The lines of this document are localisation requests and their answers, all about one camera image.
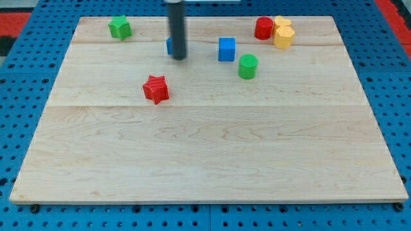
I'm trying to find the yellow heart block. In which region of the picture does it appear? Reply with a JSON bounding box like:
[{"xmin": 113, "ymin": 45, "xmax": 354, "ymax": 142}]
[{"xmin": 272, "ymin": 15, "xmax": 292, "ymax": 35}]

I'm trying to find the green star block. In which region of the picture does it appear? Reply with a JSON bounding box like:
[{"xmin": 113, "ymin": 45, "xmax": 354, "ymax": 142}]
[{"xmin": 108, "ymin": 15, "xmax": 132, "ymax": 40}]

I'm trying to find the red star block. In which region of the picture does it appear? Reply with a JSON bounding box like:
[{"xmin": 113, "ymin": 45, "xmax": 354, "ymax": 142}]
[{"xmin": 143, "ymin": 75, "xmax": 170, "ymax": 105}]

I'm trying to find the yellow hexagon block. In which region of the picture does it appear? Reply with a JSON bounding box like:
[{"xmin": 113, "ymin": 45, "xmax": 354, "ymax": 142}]
[{"xmin": 273, "ymin": 26, "xmax": 295, "ymax": 49}]

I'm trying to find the blue block behind rod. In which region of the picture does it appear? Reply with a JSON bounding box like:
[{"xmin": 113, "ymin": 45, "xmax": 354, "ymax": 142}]
[{"xmin": 166, "ymin": 37, "xmax": 173, "ymax": 55}]

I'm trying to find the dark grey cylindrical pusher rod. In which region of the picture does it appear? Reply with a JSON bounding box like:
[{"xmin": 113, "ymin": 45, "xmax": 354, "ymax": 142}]
[{"xmin": 168, "ymin": 0, "xmax": 186, "ymax": 60}]

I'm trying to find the light wooden board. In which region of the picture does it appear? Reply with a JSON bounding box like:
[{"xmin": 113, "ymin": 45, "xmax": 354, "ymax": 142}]
[{"xmin": 10, "ymin": 16, "xmax": 408, "ymax": 205}]

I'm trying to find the green cylinder block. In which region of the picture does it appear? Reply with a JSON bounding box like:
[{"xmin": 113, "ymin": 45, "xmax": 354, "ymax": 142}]
[{"xmin": 238, "ymin": 54, "xmax": 258, "ymax": 80}]

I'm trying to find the red cylinder block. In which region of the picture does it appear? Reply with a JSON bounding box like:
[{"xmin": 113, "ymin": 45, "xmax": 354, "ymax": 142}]
[{"xmin": 254, "ymin": 17, "xmax": 274, "ymax": 40}]

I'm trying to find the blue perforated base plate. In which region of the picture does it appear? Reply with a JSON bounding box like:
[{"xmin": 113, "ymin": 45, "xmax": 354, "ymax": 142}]
[{"xmin": 1, "ymin": 0, "xmax": 410, "ymax": 230}]

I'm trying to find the blue cube block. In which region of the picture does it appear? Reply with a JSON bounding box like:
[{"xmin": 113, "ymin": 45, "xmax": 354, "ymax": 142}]
[{"xmin": 218, "ymin": 37, "xmax": 236, "ymax": 62}]

